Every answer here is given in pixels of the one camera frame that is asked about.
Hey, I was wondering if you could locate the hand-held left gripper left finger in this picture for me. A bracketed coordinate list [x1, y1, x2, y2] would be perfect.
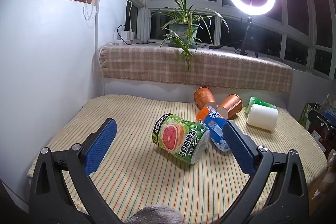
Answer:
[29, 118, 123, 224]

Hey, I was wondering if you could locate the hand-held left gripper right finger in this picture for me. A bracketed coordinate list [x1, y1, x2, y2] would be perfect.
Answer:
[215, 120, 311, 224]

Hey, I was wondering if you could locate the green grapefruit print cup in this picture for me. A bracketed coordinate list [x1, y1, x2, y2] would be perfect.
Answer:
[152, 113, 211, 165]

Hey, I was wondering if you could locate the blue and orange cup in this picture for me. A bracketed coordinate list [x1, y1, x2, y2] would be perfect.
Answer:
[196, 106, 233, 153]

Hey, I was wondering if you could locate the plain white cup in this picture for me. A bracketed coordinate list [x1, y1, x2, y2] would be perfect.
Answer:
[246, 104, 279, 131]

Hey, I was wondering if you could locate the copper brown paper cup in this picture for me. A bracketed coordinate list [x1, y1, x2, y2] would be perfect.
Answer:
[217, 94, 243, 120]
[194, 86, 218, 111]

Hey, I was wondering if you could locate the striped yellow table cloth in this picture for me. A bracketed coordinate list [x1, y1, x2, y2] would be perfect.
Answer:
[26, 94, 327, 223]

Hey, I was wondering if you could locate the green packet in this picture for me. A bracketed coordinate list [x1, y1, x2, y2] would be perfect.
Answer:
[245, 96, 278, 116]

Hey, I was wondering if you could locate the green cardboard box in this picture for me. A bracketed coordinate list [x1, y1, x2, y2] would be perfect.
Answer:
[299, 103, 316, 130]

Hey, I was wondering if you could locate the plaid windowsill cloth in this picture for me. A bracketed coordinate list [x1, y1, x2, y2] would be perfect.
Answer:
[101, 44, 293, 93]

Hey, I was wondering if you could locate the dark clutter pile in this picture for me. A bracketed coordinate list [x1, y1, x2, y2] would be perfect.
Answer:
[307, 102, 336, 152]

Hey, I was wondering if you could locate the white power strip with chargers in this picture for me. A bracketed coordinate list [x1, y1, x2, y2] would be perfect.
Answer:
[115, 28, 136, 45]

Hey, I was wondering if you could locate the potted spider plant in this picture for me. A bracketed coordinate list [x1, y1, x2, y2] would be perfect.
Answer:
[151, 0, 230, 72]

